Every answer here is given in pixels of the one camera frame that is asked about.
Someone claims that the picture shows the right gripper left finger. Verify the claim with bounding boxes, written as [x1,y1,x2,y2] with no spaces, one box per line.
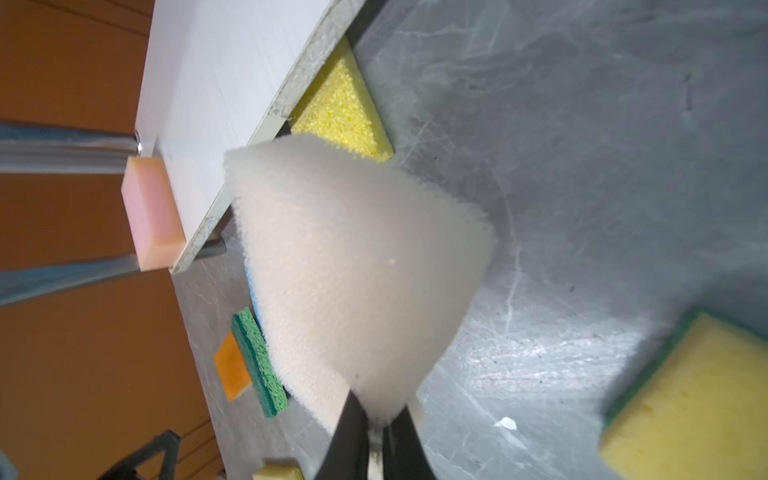
[315,391,369,480]

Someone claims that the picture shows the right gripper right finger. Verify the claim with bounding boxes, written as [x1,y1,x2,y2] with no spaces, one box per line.
[382,407,436,480]

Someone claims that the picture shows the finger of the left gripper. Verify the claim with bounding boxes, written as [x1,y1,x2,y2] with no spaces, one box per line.
[99,430,181,480]

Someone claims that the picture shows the white beige sponge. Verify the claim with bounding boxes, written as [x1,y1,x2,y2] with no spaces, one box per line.
[224,134,498,431]

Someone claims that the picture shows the pink sponge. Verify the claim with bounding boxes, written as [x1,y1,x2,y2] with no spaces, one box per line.
[121,157,186,272]

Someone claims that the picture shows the white two-tier shelf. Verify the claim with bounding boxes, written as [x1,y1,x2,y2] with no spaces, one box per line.
[1,1,362,274]

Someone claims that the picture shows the yellow sponge near shelf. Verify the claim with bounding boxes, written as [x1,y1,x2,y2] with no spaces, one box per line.
[288,37,394,162]

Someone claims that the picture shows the yellow sponge front left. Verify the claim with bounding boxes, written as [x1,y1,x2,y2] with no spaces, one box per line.
[252,463,304,480]

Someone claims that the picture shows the orange sponge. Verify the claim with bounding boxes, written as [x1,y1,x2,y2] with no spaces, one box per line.
[214,332,252,402]

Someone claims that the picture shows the green sponge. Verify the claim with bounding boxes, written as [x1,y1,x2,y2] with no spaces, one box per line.
[231,308,289,418]

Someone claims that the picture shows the light blue sponge right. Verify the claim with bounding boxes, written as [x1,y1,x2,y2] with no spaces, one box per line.
[244,263,263,333]

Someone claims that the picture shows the yellow sponge centre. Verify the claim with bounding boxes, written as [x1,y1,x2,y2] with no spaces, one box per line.
[598,310,767,479]

